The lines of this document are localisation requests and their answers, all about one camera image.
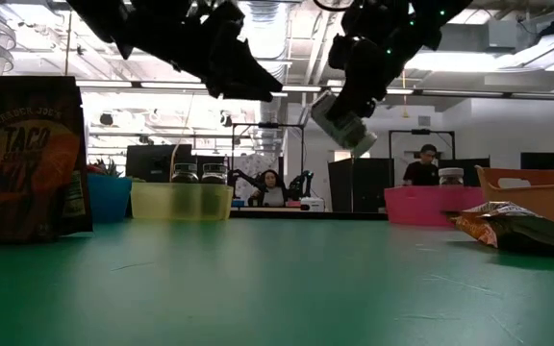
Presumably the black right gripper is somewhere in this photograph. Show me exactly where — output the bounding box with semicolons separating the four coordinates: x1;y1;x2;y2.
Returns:
325;0;444;121

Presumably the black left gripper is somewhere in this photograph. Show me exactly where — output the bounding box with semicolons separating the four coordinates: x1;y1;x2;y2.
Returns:
122;0;284;102

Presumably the white-label seasoning jar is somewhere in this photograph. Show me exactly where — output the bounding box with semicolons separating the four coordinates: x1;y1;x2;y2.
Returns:
310;89;379;159

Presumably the taco seasoning mix packet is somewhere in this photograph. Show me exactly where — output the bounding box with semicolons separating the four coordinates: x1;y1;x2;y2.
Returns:
449;200;554;257
0;74;94;245

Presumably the black partition panel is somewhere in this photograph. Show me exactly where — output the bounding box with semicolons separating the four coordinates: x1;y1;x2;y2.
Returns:
437;157;491;189
326;157;385;213

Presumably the person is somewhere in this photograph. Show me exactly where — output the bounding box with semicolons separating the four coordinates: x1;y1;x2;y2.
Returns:
249;168;294;209
401;143;441;188

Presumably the white box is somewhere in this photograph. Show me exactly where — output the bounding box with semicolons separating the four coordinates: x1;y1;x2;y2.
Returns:
299;196;327;213

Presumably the pink plastic bin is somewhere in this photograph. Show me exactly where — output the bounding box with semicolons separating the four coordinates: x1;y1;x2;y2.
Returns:
383;185;487;228

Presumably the black computer monitor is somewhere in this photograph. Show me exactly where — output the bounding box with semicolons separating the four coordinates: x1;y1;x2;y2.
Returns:
124;143;194;184

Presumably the yellow translucent plastic bin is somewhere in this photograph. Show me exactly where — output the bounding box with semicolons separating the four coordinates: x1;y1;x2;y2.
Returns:
129;181;235;223

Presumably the small succulent plant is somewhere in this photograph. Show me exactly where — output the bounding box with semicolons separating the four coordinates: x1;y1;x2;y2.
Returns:
88;158;125;179

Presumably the blue plastic bin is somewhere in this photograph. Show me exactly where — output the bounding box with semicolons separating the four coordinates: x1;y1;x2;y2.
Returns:
0;166;134;226

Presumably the black wide monitor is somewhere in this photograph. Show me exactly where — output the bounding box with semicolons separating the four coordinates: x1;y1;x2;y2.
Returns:
519;151;554;171

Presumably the orange plastic bin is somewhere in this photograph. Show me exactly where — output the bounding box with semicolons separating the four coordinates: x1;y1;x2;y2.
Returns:
474;163;554;237

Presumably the black table frame rail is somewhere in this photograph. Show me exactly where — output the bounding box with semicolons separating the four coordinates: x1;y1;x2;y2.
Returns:
231;207;390;222

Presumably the yellow cable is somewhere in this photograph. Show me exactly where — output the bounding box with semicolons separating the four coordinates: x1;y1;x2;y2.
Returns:
63;0;75;77

